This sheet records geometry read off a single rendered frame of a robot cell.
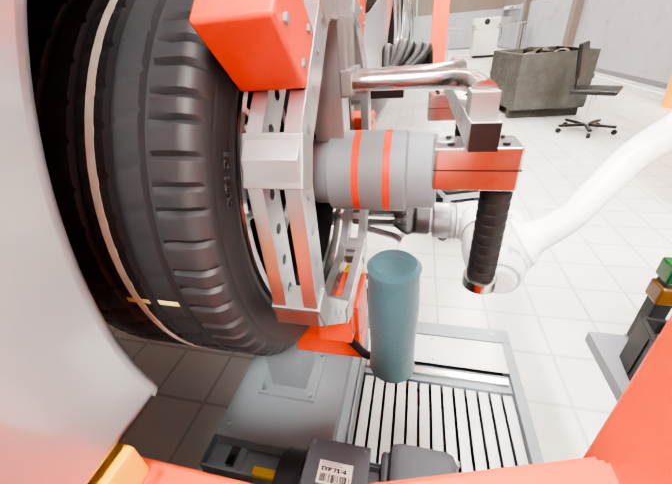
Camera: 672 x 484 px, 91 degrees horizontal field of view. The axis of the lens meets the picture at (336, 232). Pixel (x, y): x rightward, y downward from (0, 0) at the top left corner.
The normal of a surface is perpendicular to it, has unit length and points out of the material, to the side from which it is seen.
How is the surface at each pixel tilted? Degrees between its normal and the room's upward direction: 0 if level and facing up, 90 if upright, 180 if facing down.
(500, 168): 90
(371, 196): 109
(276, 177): 90
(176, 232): 80
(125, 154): 67
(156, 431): 0
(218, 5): 45
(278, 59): 135
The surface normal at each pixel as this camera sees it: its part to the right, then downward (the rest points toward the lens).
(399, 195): -0.20, 0.67
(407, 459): -0.07, -0.86
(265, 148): -0.21, -0.24
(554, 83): -0.10, 0.51
